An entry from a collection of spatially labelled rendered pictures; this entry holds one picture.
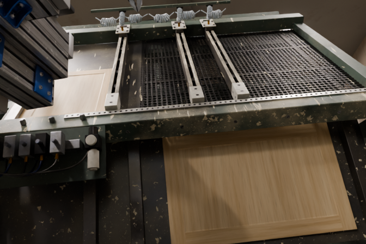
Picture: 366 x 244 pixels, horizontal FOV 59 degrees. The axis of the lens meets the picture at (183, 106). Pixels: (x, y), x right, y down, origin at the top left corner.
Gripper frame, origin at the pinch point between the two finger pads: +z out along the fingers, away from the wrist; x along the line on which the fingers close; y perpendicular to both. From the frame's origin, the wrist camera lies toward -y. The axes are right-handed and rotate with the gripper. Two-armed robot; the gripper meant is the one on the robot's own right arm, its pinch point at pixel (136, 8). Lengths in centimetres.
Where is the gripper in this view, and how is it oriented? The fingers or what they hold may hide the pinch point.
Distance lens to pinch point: 159.7
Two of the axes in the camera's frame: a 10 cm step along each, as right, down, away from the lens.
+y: 0.9, -1.1, 9.9
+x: -9.8, 1.5, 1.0
